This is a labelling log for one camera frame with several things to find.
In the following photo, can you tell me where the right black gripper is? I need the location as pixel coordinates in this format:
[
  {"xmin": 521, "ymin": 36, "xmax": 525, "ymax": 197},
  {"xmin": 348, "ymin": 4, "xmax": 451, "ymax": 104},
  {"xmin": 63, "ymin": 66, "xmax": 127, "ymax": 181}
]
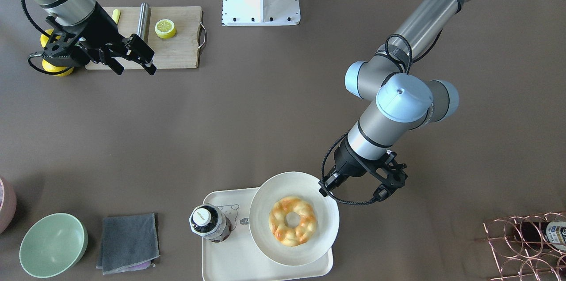
[{"xmin": 81, "ymin": 2, "xmax": 157, "ymax": 76}]

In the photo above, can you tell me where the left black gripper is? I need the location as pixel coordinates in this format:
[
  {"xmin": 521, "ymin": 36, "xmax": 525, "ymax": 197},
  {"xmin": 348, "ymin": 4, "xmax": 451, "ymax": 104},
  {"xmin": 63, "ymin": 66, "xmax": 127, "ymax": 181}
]
[{"xmin": 319, "ymin": 139, "xmax": 376, "ymax": 192}]

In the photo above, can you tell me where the cream round plate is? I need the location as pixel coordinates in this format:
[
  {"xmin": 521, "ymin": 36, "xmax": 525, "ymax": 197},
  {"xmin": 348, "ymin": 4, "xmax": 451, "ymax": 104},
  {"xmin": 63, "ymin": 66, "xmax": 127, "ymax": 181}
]
[{"xmin": 249, "ymin": 171, "xmax": 340, "ymax": 266}]

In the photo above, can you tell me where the glazed ring donut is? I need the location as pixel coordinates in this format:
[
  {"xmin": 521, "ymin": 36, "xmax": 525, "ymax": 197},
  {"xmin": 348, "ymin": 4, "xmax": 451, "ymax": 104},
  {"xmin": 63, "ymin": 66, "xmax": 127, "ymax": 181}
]
[{"xmin": 268, "ymin": 196, "xmax": 317, "ymax": 247}]

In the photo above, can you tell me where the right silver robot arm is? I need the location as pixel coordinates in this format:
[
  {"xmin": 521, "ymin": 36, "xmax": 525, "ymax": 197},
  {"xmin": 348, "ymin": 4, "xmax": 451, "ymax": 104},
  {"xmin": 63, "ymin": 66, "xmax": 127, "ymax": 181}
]
[{"xmin": 28, "ymin": 0, "xmax": 157, "ymax": 74}]

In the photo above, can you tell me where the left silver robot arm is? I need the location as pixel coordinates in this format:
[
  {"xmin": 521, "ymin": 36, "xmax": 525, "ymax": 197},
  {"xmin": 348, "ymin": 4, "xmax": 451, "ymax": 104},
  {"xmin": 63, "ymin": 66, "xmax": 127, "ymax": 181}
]
[{"xmin": 319, "ymin": 0, "xmax": 470, "ymax": 206}]

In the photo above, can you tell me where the cream rectangular tray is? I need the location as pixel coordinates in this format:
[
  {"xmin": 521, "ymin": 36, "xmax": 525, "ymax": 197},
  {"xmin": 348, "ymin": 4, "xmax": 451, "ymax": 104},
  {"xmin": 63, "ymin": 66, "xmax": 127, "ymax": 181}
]
[{"xmin": 202, "ymin": 188, "xmax": 334, "ymax": 281}]

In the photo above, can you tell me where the toy lemon half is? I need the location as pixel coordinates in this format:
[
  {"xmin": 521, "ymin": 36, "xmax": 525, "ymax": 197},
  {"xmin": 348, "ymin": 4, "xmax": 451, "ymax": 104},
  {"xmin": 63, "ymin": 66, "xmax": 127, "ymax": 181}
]
[{"xmin": 154, "ymin": 19, "xmax": 177, "ymax": 39}]

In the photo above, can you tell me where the wooden cutting board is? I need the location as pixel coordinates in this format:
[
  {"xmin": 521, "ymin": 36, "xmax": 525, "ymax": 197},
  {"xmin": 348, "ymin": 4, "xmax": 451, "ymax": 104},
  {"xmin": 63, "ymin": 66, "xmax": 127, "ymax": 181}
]
[{"xmin": 103, "ymin": 6, "xmax": 206, "ymax": 71}]

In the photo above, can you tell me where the yellow toy lemon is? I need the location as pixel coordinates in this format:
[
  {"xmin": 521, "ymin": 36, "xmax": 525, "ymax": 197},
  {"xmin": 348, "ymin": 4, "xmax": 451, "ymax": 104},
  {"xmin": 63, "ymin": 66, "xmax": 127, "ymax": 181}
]
[{"xmin": 41, "ymin": 60, "xmax": 74, "ymax": 77}]

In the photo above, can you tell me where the dark sauce bottle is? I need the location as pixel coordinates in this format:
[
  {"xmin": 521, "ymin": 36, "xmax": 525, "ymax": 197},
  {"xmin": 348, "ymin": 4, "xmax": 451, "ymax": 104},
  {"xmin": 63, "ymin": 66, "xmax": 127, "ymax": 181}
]
[{"xmin": 188, "ymin": 203, "xmax": 232, "ymax": 243}]

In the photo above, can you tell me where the pink ribbed bowl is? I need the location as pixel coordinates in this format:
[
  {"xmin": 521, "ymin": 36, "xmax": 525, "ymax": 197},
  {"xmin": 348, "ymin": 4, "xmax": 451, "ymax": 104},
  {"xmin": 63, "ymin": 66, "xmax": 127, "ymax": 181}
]
[{"xmin": 0, "ymin": 176, "xmax": 17, "ymax": 233}]

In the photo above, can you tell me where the grey folded cloth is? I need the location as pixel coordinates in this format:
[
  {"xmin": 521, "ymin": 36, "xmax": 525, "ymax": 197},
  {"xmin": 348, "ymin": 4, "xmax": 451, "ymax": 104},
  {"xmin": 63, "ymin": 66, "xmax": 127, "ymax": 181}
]
[{"xmin": 96, "ymin": 213, "xmax": 160, "ymax": 275}]

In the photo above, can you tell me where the green bowl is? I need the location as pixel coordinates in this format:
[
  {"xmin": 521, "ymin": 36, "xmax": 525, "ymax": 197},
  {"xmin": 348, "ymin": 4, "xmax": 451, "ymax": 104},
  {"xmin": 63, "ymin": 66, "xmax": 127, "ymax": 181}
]
[{"xmin": 19, "ymin": 213, "xmax": 88, "ymax": 278}]

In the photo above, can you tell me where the water bottle in rack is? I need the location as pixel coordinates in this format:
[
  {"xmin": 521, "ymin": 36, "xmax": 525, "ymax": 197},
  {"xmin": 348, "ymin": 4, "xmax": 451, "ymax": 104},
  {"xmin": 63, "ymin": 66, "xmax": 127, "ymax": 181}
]
[{"xmin": 521, "ymin": 221, "xmax": 566, "ymax": 252}]

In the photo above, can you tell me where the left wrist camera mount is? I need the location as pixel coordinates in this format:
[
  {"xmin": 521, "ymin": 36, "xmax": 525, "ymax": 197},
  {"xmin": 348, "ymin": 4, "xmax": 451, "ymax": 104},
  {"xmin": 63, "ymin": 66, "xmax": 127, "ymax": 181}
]
[{"xmin": 367, "ymin": 149, "xmax": 408, "ymax": 202}]

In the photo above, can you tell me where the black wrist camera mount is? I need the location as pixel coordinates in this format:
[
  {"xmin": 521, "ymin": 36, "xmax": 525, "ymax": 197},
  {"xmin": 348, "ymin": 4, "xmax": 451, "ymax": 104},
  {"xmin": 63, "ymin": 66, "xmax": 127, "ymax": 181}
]
[{"xmin": 27, "ymin": 15, "xmax": 91, "ymax": 75}]

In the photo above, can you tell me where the copper wire bottle rack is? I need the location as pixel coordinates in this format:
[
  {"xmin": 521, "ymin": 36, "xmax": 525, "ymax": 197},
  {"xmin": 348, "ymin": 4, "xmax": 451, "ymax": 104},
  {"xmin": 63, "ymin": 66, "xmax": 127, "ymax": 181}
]
[{"xmin": 483, "ymin": 211, "xmax": 566, "ymax": 281}]

